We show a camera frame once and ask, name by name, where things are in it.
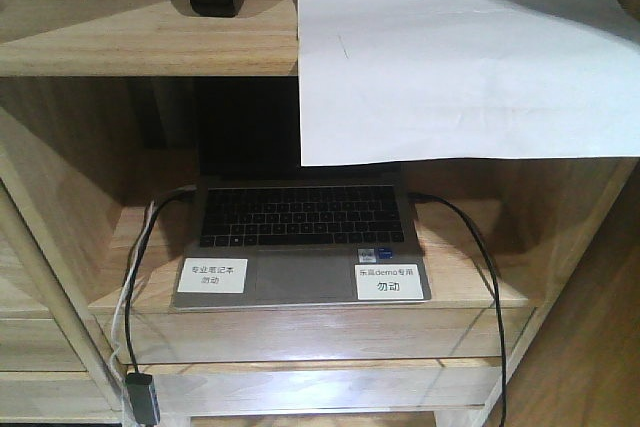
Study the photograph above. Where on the grey open laptop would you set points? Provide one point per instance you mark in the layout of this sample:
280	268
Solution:
302	229

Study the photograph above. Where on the white label right palmrest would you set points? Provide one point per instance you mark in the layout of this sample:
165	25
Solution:
388	282

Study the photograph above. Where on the grey usb hub adapter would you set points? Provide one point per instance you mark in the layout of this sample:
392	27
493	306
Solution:
143	398

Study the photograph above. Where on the white label left palmrest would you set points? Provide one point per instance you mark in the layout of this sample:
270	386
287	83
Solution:
213	275

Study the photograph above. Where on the white label palmrest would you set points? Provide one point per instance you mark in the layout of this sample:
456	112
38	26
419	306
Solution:
213	275
388	282

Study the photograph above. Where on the white paper sheet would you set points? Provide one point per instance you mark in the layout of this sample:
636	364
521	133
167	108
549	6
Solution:
403	80

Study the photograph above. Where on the wooden shelf unit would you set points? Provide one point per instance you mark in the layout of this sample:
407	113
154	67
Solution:
94	111

